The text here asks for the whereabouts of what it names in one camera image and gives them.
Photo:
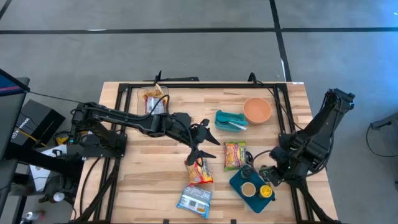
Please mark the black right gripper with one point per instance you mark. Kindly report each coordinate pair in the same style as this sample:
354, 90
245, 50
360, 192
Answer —
286, 163

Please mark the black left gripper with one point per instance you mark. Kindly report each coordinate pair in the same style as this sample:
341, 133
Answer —
182, 127

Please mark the small black cup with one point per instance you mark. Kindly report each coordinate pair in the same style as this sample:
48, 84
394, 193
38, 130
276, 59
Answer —
247, 171

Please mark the small tan cup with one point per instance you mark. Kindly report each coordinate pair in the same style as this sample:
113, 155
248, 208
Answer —
248, 189

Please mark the dark metal utensil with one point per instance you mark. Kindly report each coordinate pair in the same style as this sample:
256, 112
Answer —
249, 157

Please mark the red and yellow ramen packet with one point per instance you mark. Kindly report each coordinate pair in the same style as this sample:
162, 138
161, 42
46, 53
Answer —
199, 174

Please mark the chicken ramen packet with green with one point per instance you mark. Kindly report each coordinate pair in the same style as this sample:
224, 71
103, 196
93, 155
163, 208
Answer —
234, 155

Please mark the dark blue tray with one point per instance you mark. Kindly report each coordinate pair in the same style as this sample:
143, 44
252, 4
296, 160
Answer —
239, 196

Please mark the metal spoon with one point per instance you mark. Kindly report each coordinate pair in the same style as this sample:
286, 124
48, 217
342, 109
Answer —
237, 125

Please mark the blue beef ramen packet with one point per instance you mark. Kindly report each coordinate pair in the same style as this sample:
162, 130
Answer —
195, 201

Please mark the red snack packet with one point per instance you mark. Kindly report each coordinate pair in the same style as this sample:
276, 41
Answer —
154, 105

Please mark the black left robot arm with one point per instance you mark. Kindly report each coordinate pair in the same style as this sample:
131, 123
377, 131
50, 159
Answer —
124, 118

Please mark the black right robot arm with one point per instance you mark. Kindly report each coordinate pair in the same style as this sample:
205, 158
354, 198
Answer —
320, 130

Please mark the teal rectangular container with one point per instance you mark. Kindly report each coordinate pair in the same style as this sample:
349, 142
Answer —
222, 126

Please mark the orange bowl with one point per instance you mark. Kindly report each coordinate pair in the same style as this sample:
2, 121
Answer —
257, 109

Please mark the clear plastic container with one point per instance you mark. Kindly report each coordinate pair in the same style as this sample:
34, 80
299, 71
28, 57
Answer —
140, 105

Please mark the small white cup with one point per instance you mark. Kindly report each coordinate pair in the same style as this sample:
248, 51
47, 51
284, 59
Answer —
58, 196

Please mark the white paper sheet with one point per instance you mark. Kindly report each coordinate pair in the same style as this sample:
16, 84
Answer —
40, 174

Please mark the black equipment case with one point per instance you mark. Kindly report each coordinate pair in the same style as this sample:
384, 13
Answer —
37, 119

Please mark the silver can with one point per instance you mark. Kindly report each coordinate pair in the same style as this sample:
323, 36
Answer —
31, 215

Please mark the black monitor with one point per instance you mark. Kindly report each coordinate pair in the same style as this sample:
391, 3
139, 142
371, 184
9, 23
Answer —
9, 109

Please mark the black table frame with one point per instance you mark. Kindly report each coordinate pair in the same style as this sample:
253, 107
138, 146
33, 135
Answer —
202, 85

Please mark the black frame bracket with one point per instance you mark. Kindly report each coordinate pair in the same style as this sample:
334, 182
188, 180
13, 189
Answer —
159, 77
252, 77

